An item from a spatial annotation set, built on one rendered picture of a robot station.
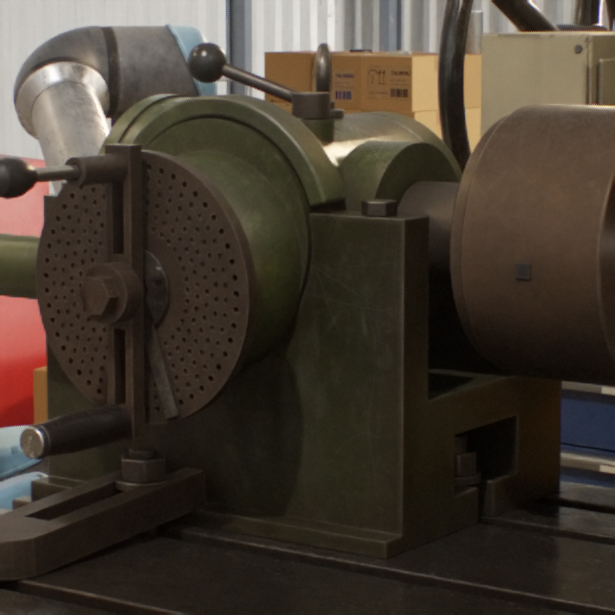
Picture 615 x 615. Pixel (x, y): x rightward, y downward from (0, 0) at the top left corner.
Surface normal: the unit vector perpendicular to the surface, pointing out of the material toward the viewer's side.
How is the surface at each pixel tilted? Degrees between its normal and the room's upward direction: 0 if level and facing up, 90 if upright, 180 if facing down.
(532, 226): 77
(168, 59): 72
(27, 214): 90
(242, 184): 39
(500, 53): 90
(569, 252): 88
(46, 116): 60
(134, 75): 92
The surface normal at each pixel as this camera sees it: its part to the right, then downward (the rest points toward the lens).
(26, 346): 0.59, 0.11
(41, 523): -0.04, -0.98
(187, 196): -0.58, 0.11
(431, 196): -0.38, -0.67
